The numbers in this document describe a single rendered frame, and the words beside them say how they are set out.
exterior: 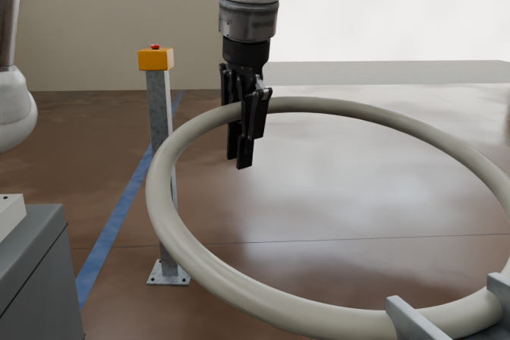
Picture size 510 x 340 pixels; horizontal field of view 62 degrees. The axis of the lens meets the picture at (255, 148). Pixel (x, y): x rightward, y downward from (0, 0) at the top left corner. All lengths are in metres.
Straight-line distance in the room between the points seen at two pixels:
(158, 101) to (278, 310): 1.51
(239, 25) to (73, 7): 6.38
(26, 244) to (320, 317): 0.71
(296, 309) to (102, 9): 6.58
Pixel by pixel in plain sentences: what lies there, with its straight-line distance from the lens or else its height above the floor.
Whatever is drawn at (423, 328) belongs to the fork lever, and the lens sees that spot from 0.37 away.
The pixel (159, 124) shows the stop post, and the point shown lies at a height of 0.77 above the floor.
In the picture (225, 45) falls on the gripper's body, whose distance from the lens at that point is 0.67.
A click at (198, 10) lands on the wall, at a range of 6.63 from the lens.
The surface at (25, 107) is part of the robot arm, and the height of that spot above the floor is 1.03.
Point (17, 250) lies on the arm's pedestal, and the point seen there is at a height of 0.80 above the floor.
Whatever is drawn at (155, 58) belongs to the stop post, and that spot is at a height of 1.05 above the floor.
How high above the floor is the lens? 1.26
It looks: 19 degrees down
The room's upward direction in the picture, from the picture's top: straight up
